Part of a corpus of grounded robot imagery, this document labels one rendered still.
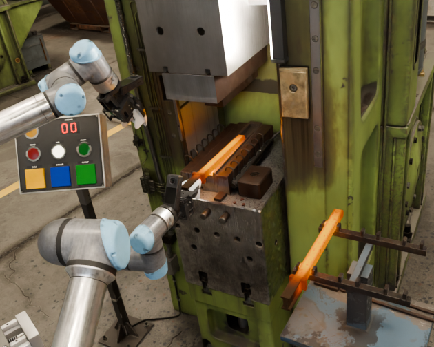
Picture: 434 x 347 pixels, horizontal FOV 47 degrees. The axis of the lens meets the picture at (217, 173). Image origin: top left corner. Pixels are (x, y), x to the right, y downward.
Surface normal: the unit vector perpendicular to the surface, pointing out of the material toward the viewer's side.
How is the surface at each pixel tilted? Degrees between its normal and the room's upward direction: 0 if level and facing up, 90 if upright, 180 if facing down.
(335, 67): 90
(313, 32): 90
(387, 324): 0
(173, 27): 90
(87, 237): 29
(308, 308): 0
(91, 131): 60
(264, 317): 90
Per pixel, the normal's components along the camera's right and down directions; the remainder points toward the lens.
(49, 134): -0.11, 0.02
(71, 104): 0.40, 0.43
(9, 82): 0.70, 0.29
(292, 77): -0.46, 0.50
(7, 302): -0.13, -0.85
